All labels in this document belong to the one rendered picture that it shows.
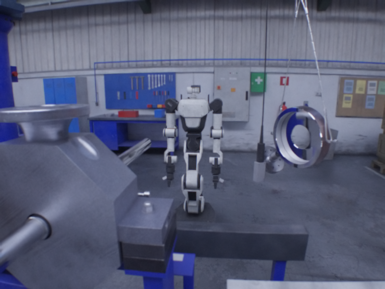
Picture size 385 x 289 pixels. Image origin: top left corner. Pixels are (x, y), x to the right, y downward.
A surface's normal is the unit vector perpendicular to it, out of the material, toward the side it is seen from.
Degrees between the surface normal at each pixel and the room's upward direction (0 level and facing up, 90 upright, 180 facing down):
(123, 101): 90
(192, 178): 66
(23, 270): 90
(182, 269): 0
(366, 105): 90
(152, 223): 0
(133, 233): 90
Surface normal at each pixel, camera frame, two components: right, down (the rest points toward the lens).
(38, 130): 0.25, 0.55
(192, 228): 0.00, -0.97
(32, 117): 0.36, 0.21
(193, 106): -0.11, 0.22
